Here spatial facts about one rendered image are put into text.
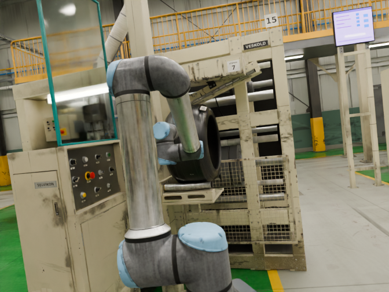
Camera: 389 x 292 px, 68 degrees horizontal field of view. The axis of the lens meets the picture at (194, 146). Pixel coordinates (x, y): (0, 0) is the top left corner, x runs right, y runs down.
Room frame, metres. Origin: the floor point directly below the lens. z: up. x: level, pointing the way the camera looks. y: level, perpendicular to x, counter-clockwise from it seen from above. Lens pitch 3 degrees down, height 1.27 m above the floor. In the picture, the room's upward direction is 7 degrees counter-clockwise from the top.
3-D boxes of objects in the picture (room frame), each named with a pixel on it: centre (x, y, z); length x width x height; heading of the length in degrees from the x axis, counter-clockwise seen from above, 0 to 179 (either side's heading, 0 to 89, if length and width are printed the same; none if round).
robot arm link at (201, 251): (0.90, 0.02, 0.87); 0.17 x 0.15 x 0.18; 86
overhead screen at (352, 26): (4.67, -2.74, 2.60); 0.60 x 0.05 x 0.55; 83
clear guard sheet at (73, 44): (1.77, 0.62, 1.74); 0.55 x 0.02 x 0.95; 163
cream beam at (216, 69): (2.31, -0.17, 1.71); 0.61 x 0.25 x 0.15; 73
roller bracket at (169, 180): (2.12, 0.21, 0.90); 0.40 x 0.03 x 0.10; 163
